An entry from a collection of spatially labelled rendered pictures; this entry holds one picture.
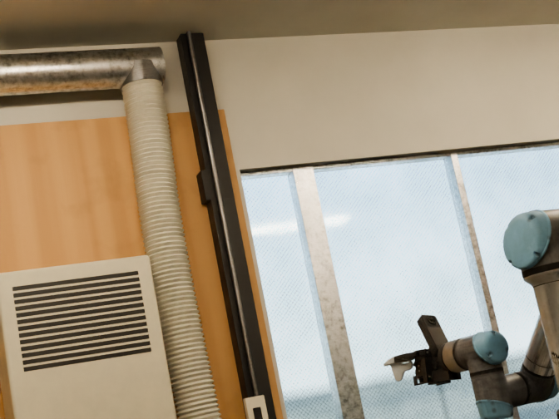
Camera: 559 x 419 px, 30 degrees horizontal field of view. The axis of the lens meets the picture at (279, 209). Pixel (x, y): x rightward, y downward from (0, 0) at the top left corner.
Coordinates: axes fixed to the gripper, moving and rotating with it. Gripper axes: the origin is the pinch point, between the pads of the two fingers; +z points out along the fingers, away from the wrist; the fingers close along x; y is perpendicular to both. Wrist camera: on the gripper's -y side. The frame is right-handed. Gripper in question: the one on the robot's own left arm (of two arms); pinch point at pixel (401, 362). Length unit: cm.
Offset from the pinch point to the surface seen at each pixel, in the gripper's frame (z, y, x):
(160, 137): 122, -102, -6
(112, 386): 116, -10, -30
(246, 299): 126, -43, 28
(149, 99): 122, -117, -10
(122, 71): 124, -127, -19
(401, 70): 117, -144, 106
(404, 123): 118, -120, 105
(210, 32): 125, -151, 19
